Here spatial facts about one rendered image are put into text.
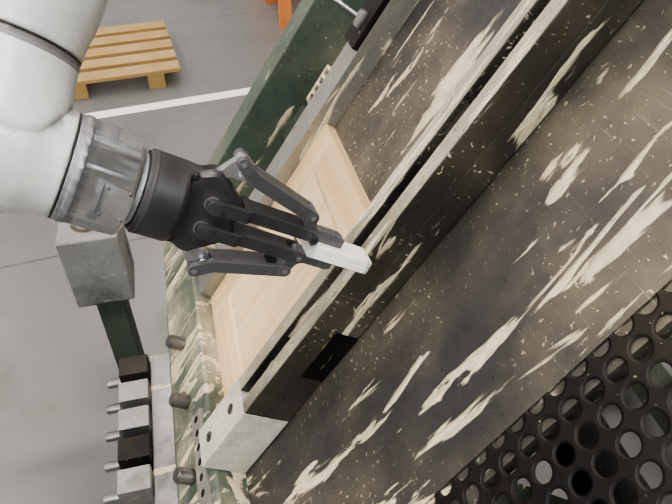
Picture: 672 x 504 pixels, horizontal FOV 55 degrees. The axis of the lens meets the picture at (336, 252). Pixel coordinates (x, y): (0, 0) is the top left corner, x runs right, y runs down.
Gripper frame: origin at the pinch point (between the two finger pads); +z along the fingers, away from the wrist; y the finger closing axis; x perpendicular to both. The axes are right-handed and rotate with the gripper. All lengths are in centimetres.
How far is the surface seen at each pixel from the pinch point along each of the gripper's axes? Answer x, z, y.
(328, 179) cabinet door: 31.8, 11.0, -3.6
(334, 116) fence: 42.1, 11.6, 3.2
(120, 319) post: 72, 1, -66
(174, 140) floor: 272, 39, -92
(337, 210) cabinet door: 24.8, 11.1, -5.2
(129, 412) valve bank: 37, 0, -60
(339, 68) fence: 43.2, 9.1, 10.1
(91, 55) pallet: 365, -7, -93
